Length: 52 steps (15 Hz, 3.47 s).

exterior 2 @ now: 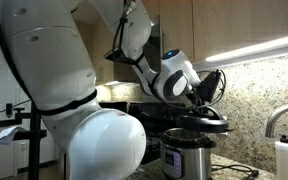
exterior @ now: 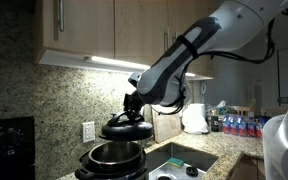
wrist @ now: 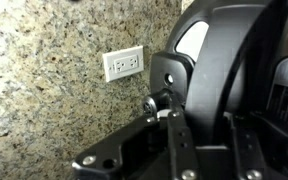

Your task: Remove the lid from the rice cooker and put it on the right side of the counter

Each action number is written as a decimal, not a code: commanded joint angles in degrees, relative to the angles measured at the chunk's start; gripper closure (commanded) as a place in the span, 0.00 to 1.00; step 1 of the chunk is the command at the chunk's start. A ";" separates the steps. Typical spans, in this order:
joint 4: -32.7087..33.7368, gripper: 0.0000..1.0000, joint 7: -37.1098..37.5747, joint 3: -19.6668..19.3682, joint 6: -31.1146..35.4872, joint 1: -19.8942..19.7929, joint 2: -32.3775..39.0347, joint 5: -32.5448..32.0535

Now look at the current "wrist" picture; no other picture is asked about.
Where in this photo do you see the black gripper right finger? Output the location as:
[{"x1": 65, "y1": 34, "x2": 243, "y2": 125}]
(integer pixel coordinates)
[{"x1": 230, "y1": 111, "x2": 288, "y2": 180}]

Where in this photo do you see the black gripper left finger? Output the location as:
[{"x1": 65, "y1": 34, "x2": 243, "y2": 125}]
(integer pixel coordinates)
[{"x1": 71, "y1": 88, "x2": 198, "y2": 180}]

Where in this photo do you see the black rice cooker lid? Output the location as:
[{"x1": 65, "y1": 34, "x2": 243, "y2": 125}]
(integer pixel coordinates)
[{"x1": 149, "y1": 0, "x2": 288, "y2": 148}]

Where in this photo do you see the white wall outlet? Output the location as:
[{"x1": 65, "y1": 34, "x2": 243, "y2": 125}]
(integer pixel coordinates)
[{"x1": 102, "y1": 45, "x2": 145, "y2": 83}]

